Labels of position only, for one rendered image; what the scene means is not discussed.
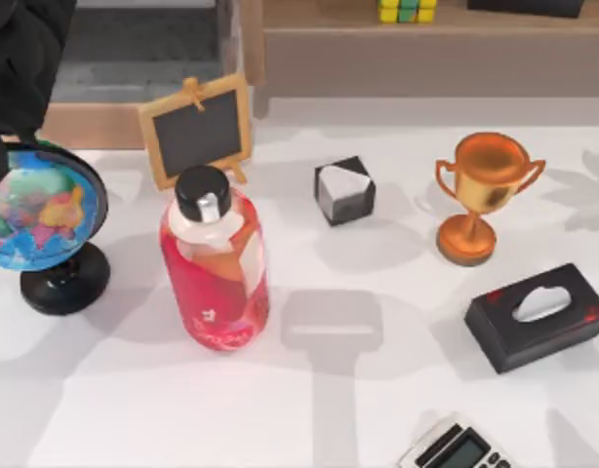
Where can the blue globe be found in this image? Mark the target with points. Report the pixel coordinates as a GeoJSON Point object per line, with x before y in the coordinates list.
{"type": "Point", "coordinates": [41, 214]}

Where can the pale wooden drawer front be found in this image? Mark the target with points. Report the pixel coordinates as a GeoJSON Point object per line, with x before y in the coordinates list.
{"type": "Point", "coordinates": [94, 128]}

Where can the grey pierced drawer inside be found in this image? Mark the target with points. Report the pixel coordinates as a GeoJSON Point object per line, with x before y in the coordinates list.
{"type": "Point", "coordinates": [143, 53]}

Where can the wooden framed blackboard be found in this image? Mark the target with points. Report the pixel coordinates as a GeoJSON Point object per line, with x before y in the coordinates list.
{"type": "Point", "coordinates": [197, 131]}

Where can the red bottle with black cap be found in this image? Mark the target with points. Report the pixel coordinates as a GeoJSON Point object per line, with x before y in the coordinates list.
{"type": "Point", "coordinates": [216, 263]}

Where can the black and white cube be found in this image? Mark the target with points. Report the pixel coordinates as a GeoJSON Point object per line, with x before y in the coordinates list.
{"type": "Point", "coordinates": [343, 192]}

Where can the yellow and green puzzle cube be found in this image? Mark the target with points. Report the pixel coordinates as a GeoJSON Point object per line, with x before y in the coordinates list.
{"type": "Point", "coordinates": [407, 11]}

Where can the wooden open shelf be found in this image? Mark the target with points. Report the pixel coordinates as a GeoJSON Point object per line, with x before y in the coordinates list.
{"type": "Point", "coordinates": [426, 58]}

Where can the golden bronze trophy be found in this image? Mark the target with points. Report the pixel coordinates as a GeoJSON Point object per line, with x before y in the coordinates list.
{"type": "Point", "coordinates": [480, 195]}

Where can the grey calculator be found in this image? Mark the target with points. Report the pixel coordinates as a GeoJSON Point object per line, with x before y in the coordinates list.
{"type": "Point", "coordinates": [460, 446]}

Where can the black tissue box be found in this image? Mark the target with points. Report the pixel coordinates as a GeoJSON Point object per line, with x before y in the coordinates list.
{"type": "Point", "coordinates": [533, 317]}

